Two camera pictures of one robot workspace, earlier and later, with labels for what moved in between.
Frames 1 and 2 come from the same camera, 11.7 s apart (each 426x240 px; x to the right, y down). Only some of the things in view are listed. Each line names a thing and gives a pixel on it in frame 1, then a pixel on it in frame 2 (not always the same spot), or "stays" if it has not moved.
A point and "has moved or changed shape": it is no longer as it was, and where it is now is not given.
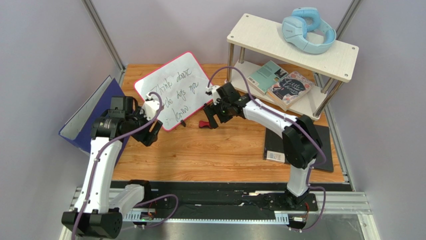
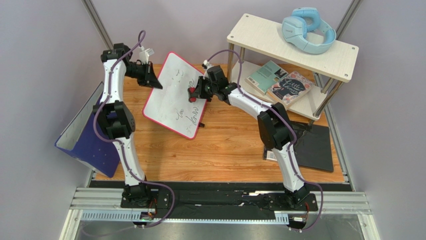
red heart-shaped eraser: [202, 123] → [192, 99]
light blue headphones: [304, 20] stays
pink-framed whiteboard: [181, 83] has moved or changed shape
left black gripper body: [145, 136] → [142, 72]
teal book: [263, 78] stays
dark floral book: [289, 89] stays
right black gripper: [215, 111] → [199, 89]
